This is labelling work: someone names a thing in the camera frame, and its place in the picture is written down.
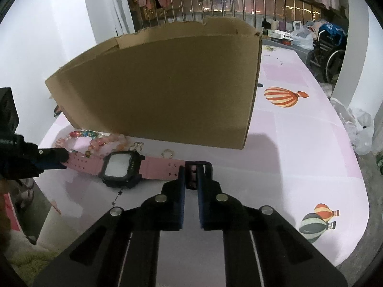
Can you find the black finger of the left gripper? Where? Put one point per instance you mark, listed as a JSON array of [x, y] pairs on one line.
[[52, 158]]

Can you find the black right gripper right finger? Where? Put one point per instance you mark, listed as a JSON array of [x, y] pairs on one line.
[[261, 248]]

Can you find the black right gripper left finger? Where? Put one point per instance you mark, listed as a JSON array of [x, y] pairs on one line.
[[121, 248]]

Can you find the pink strap digital watch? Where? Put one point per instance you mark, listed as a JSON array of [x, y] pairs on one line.
[[126, 168]]

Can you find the gold earring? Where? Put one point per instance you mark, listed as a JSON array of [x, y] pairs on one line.
[[136, 146]]

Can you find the pink balloon pattern tablecloth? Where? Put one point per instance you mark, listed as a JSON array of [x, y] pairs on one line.
[[297, 158]]

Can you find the brown cardboard box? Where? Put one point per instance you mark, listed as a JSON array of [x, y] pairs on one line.
[[181, 82]]

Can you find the wheelchair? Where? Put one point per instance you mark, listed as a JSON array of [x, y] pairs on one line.
[[329, 51]]

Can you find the grey low cabinet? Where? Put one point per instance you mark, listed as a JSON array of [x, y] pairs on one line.
[[303, 54]]

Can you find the white plastic bag on cabinet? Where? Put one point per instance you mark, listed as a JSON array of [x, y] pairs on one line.
[[302, 36]]

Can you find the metal balcony railing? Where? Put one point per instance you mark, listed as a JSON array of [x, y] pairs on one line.
[[253, 12]]

